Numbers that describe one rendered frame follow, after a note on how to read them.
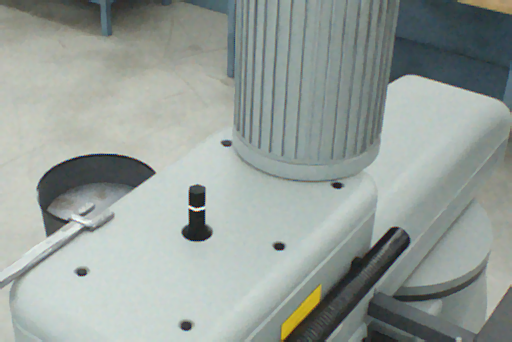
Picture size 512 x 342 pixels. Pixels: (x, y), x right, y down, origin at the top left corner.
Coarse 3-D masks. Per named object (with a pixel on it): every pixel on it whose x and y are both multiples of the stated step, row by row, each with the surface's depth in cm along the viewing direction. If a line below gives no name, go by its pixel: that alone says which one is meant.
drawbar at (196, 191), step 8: (192, 192) 101; (200, 192) 101; (192, 200) 101; (200, 200) 101; (192, 216) 103; (200, 216) 102; (192, 224) 103; (200, 224) 103; (192, 232) 104; (200, 232) 104; (192, 240) 104; (200, 240) 104
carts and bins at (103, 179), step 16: (64, 160) 352; (80, 160) 355; (96, 160) 357; (112, 160) 357; (128, 160) 354; (48, 176) 346; (64, 176) 354; (80, 176) 359; (96, 176) 361; (112, 176) 361; (128, 176) 358; (144, 176) 353; (48, 192) 348; (64, 192) 356; (80, 192) 356; (96, 192) 356; (112, 192) 355; (128, 192) 355; (48, 208) 347; (64, 208) 347; (96, 208) 347; (48, 224) 331; (64, 224) 322
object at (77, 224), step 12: (72, 216) 106; (108, 216) 106; (72, 228) 104; (84, 228) 105; (96, 228) 105; (48, 240) 102; (60, 240) 102; (36, 252) 100; (48, 252) 101; (12, 264) 99; (24, 264) 99; (36, 264) 100; (0, 276) 97; (12, 276) 97; (0, 288) 96
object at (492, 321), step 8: (504, 296) 120; (504, 304) 118; (496, 312) 117; (504, 312) 117; (488, 320) 116; (496, 320) 116; (504, 320) 116; (488, 328) 114; (496, 328) 114; (504, 328) 114; (480, 336) 113; (488, 336) 113; (496, 336) 113; (504, 336) 113
